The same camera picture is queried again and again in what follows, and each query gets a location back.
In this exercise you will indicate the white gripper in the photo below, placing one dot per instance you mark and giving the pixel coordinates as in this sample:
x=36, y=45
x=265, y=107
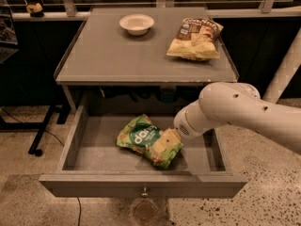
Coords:
x=182, y=123

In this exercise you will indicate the green rice chip bag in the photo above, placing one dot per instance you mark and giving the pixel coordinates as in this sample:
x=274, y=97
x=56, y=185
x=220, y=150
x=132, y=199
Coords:
x=140, y=134

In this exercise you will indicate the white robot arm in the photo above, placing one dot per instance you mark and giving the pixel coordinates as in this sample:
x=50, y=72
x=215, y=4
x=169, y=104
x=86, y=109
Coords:
x=240, y=104

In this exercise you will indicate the metal drawer knob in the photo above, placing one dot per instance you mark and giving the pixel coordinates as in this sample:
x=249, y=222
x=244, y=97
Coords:
x=145, y=193

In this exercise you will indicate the grey open drawer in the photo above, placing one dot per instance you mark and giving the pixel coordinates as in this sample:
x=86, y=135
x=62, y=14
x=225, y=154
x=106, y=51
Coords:
x=92, y=165

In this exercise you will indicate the brown yellow chip bag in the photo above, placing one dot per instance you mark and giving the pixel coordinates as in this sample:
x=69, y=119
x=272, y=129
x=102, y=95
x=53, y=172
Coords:
x=195, y=40

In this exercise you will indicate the grey cabinet counter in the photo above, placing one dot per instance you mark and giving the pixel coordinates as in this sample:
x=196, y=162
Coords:
x=105, y=55

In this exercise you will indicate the white bowl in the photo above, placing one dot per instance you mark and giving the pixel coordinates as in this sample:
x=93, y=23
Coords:
x=136, y=24

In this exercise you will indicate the small yellow black object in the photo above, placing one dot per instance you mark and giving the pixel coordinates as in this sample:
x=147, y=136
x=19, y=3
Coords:
x=35, y=9

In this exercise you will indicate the black desk leg frame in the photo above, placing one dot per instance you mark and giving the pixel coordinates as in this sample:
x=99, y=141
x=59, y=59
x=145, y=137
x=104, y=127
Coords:
x=39, y=127

